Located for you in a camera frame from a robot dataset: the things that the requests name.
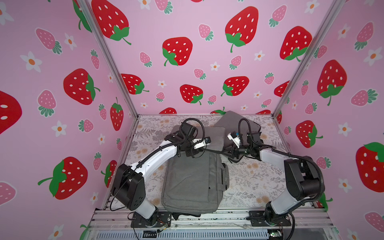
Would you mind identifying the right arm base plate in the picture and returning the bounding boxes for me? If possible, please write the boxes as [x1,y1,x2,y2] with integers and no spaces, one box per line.
[246,211,292,227]

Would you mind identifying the large grey backpack bag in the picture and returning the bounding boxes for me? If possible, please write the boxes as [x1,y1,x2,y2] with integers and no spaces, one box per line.
[161,152,230,220]

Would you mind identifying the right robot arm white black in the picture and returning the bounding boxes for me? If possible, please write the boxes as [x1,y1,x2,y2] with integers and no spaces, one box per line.
[223,132,325,225]

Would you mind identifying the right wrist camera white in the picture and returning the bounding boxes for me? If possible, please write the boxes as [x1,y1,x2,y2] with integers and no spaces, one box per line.
[227,131,243,148]

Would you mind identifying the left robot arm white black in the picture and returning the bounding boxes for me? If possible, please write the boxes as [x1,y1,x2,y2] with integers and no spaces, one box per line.
[111,118,205,221]

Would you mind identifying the grey laptop sleeve at back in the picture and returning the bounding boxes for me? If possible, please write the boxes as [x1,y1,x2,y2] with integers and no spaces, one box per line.
[214,111,261,145]

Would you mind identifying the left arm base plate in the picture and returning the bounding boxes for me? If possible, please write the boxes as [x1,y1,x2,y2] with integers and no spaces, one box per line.
[131,212,172,229]

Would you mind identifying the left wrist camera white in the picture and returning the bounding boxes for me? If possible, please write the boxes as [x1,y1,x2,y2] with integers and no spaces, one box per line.
[193,137,211,150]

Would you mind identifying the aluminium front rail frame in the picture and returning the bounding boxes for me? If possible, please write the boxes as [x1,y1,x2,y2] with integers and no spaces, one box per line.
[85,207,341,240]

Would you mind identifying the floral table mat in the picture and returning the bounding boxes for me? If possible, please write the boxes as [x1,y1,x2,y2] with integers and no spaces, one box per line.
[125,115,287,209]

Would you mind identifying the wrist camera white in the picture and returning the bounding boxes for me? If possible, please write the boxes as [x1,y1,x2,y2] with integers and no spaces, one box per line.
[227,131,243,148]
[193,137,211,150]

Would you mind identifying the grey laptop bag with handles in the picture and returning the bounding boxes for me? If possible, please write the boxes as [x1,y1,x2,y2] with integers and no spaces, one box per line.
[171,125,227,152]

